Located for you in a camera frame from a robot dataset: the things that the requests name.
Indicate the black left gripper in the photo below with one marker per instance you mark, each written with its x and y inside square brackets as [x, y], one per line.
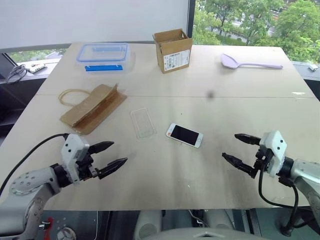
[85, 166]

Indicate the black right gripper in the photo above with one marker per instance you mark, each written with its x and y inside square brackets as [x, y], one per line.
[263, 160]

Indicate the clear phone case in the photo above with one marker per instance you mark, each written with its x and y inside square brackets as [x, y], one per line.
[136, 125]

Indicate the white smartphone with black screen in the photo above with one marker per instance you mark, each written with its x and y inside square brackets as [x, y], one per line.
[185, 135]

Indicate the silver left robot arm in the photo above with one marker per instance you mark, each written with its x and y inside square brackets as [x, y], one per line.
[25, 185]

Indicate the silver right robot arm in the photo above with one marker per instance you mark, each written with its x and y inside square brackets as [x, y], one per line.
[306, 175]

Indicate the brown paper bag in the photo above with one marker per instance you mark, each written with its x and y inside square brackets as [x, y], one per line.
[95, 107]

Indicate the grey rounded shape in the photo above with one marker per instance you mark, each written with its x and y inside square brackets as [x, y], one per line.
[220, 217]
[147, 225]

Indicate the grey robot torso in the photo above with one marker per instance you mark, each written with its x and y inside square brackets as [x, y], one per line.
[207, 235]

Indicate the purple plastic spoon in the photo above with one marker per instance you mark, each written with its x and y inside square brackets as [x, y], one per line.
[230, 61]

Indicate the clear container with blue lid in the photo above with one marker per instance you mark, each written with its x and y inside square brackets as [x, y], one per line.
[103, 53]

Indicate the small grey metal object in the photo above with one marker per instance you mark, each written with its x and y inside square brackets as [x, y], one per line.
[313, 68]

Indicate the white power strip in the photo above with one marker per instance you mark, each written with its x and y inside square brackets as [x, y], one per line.
[36, 68]

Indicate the open cardboard box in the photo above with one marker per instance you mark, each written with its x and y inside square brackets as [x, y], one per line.
[175, 57]

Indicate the white roller blind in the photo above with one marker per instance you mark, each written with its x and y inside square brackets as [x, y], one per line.
[95, 20]

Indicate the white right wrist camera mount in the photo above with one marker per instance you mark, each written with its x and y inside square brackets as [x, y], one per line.
[275, 147]

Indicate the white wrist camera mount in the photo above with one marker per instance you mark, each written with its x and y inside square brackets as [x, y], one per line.
[275, 147]
[72, 150]

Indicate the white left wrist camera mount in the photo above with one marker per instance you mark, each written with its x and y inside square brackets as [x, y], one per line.
[72, 150]

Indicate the dark window frame post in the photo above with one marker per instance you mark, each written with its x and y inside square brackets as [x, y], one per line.
[191, 22]

